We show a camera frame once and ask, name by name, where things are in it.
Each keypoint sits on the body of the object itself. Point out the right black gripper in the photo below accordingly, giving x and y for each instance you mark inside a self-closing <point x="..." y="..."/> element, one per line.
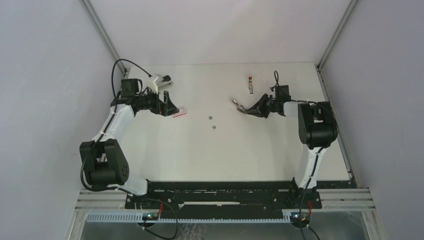
<point x="259" y="109"/>

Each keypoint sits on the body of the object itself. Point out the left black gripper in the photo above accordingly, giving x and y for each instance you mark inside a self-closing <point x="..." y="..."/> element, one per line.
<point x="165" y="108"/>

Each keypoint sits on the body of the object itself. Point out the small brown stapler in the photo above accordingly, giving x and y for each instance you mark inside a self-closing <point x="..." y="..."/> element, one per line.
<point x="240" y="108"/>

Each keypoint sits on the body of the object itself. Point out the black and beige stapler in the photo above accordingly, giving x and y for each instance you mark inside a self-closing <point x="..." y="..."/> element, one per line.
<point x="165" y="83"/>

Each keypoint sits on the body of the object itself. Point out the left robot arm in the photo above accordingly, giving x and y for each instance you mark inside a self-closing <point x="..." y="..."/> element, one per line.
<point x="104" y="165"/>

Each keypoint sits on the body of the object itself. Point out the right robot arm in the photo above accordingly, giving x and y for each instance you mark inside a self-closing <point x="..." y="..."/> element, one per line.
<point x="317" y="128"/>

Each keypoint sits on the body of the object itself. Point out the red white staple box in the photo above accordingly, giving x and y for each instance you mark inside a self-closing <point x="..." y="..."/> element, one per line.
<point x="181" y="111"/>

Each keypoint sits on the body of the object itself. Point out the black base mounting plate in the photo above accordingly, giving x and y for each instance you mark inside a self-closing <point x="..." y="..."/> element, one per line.
<point x="257" y="196"/>

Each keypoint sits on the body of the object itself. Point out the left green circuit board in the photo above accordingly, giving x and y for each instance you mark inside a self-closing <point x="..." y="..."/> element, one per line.
<point x="150" y="216"/>

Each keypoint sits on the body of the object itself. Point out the green circuit board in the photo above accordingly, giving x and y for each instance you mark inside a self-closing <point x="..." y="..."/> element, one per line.
<point x="150" y="216"/>
<point x="300" y="220"/>

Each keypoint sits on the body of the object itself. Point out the right green circuit board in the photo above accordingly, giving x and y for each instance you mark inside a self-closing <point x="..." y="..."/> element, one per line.
<point x="300" y="220"/>

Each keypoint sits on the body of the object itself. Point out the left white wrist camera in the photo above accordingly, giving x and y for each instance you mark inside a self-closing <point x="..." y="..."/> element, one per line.
<point x="153" y="83"/>

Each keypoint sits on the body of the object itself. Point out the left corner frame post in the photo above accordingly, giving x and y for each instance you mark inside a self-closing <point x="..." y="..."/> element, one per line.
<point x="119" y="69"/>

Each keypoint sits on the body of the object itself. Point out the corner frame post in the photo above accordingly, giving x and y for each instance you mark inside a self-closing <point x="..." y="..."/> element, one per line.
<point x="352" y="5"/>
<point x="119" y="69"/>

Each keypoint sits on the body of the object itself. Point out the aluminium frame rail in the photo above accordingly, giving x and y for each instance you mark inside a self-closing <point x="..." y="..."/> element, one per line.
<point x="331" y="200"/>

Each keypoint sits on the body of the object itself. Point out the white slotted cable duct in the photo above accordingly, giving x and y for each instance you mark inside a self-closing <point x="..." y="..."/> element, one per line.
<point x="137" y="217"/>

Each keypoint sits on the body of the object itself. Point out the right corner frame post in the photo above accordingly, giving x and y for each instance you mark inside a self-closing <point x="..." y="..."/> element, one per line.
<point x="352" y="5"/>

